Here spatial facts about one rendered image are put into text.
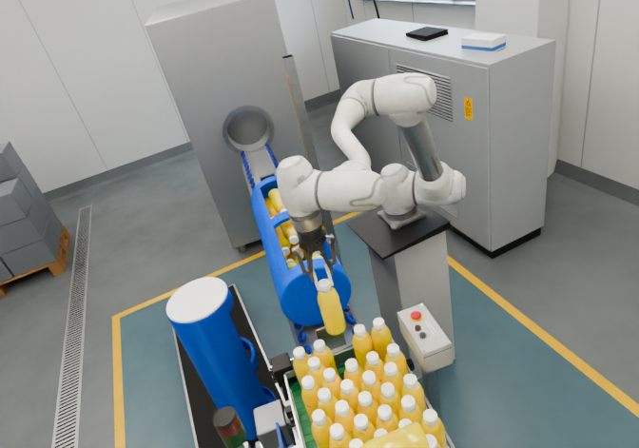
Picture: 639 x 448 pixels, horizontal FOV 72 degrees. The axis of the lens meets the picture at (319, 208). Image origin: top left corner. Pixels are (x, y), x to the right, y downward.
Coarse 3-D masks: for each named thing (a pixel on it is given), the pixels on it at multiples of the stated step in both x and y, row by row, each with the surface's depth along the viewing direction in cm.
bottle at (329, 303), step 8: (320, 296) 140; (328, 296) 139; (336, 296) 140; (320, 304) 141; (328, 304) 139; (336, 304) 141; (320, 312) 144; (328, 312) 141; (336, 312) 142; (328, 320) 143; (336, 320) 143; (344, 320) 147; (328, 328) 146; (336, 328) 145; (344, 328) 147
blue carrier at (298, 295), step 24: (264, 192) 241; (264, 216) 211; (288, 216) 200; (264, 240) 201; (336, 264) 172; (288, 288) 166; (312, 288) 169; (336, 288) 172; (288, 312) 171; (312, 312) 174
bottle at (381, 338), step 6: (384, 324) 154; (372, 330) 156; (378, 330) 153; (384, 330) 154; (372, 336) 156; (378, 336) 153; (384, 336) 153; (390, 336) 155; (378, 342) 154; (384, 342) 154; (390, 342) 156; (378, 348) 156; (384, 348) 156; (378, 354) 158; (384, 354) 157; (384, 360) 159
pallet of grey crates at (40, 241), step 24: (0, 144) 437; (0, 168) 415; (24, 168) 448; (0, 192) 397; (24, 192) 420; (0, 216) 395; (24, 216) 403; (48, 216) 463; (0, 240) 404; (24, 240) 412; (48, 240) 433; (0, 264) 412; (24, 264) 421; (48, 264) 429; (0, 288) 421
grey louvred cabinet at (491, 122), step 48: (336, 48) 425; (384, 48) 344; (432, 48) 305; (528, 48) 261; (480, 96) 265; (528, 96) 273; (384, 144) 409; (480, 144) 282; (528, 144) 290; (480, 192) 302; (528, 192) 310; (480, 240) 325; (528, 240) 335
